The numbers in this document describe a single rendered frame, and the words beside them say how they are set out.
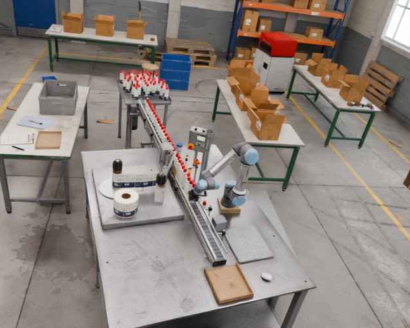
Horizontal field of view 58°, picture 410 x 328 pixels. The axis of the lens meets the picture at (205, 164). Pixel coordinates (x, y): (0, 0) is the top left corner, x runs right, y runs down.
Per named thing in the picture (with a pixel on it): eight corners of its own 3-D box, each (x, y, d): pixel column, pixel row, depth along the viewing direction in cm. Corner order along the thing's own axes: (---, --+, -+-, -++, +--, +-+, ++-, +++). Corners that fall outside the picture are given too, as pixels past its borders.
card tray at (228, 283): (204, 270, 274) (204, 266, 272) (235, 264, 284) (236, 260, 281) (218, 304, 251) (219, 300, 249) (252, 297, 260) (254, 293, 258)
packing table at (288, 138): (209, 119, 689) (215, 79, 648) (250, 122, 705) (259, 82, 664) (234, 191, 507) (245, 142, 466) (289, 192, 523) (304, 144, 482)
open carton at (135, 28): (125, 39, 776) (125, 20, 757) (125, 33, 816) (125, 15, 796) (148, 41, 787) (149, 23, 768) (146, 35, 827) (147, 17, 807)
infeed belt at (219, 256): (159, 151, 405) (160, 148, 403) (167, 151, 408) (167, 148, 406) (214, 265, 278) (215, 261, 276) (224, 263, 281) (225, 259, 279)
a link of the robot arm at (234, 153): (241, 134, 311) (197, 172, 316) (247, 140, 302) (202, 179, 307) (248, 142, 318) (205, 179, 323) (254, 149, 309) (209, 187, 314)
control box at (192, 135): (189, 144, 337) (192, 125, 327) (207, 149, 334) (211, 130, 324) (186, 149, 328) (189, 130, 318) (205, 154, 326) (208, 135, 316)
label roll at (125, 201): (136, 218, 303) (136, 204, 296) (110, 216, 301) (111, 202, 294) (138, 203, 320) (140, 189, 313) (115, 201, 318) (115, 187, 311)
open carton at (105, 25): (92, 36, 764) (92, 17, 744) (95, 30, 799) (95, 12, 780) (114, 38, 771) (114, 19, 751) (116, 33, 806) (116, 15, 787)
